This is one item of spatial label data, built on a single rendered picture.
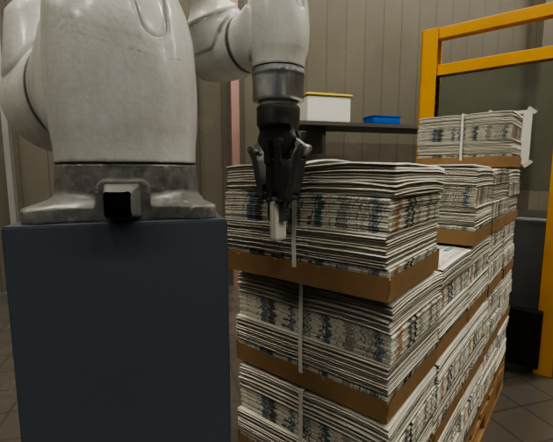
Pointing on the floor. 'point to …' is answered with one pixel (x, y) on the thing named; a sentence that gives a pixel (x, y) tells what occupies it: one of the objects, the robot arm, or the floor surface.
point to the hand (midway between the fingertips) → (277, 221)
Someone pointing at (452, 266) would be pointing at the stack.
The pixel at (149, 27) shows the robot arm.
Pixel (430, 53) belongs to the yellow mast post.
